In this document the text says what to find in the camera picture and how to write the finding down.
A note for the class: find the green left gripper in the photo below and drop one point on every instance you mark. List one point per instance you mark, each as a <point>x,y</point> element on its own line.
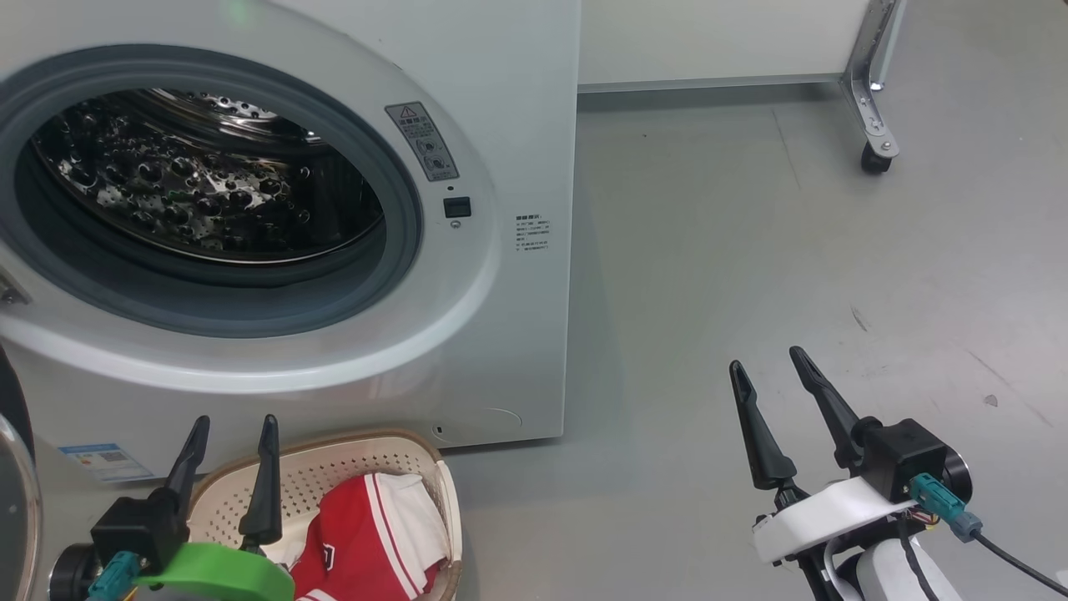
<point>217,576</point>

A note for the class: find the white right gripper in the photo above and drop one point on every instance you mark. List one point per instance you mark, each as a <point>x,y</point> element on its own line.
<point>822,517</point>

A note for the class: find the red and white sports garment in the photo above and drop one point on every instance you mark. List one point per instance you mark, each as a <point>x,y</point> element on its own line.
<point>359,542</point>

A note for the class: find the black round washer door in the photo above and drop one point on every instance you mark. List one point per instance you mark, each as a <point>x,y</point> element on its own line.
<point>12,501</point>

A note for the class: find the cream perforated laundry basket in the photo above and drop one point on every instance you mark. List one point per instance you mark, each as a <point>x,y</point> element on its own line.
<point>250,492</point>

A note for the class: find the white front-load washing machine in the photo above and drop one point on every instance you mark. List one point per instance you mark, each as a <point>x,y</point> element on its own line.
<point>501,334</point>

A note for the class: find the blue energy label sticker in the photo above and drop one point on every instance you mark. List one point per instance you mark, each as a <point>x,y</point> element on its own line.
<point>104,462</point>

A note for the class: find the stainless steel perforated drum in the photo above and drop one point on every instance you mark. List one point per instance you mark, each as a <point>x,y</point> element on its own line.
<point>192,192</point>

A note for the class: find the metal panel leg with caster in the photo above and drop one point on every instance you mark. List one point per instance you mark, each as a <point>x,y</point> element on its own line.
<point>872,117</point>

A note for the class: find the small printed text label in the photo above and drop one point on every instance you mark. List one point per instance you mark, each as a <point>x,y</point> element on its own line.
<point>532,233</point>

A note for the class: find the white partition panel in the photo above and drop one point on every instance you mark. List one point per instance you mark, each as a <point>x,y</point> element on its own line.
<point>717,42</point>

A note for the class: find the grey warning sticker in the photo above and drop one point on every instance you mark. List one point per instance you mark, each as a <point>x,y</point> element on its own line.
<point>422,142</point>

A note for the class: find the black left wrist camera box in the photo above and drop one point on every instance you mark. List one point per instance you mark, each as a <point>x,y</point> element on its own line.
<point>133,530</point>

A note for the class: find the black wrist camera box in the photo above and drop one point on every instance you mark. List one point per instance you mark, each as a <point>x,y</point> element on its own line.
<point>905,451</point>
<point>133,530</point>

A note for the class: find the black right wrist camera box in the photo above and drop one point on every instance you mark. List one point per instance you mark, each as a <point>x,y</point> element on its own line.
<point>905,451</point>

